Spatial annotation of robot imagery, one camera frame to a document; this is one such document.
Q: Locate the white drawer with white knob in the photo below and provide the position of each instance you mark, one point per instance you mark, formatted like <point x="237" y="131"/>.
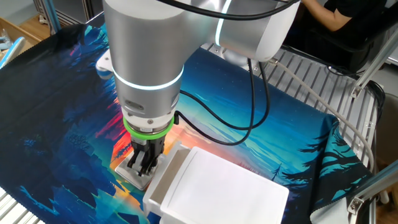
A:
<point x="149" y="202"/>

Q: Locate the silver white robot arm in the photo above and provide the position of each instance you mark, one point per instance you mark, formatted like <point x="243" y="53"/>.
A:
<point x="146" y="46"/>

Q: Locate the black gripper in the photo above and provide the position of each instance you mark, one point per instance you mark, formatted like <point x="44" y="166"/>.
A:
<point x="147" y="146"/>

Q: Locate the black office chair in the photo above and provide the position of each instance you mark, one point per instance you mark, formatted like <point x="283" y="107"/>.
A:
<point x="342" y="53"/>

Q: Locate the white drawer cabinet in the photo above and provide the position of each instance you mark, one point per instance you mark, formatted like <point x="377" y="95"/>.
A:
<point x="230" y="186"/>

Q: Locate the grey metal rack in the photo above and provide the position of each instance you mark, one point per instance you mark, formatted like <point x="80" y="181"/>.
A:
<point x="74" y="9"/>

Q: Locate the colourful landscape print cloth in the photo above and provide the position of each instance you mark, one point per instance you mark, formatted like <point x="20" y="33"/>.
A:
<point x="46" y="124"/>

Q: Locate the blue metal post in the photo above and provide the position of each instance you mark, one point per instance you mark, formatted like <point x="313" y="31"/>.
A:
<point x="53" y="15"/>

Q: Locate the blue white plastic object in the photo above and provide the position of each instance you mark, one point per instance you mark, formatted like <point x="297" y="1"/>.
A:
<point x="14" y="51"/>

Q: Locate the brown cardboard box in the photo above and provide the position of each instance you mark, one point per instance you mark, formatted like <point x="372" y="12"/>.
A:
<point x="18" y="32"/>

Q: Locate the person in black shirt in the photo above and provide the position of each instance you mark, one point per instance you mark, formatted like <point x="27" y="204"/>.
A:
<point x="357" y="9"/>

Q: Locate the silver digital scale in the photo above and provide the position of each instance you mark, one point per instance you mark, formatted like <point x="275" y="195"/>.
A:
<point x="130" y="180"/>

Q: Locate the aluminium frame strut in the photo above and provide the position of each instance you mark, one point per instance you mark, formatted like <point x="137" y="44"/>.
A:
<point x="373" y="65"/>
<point x="376" y="183"/>

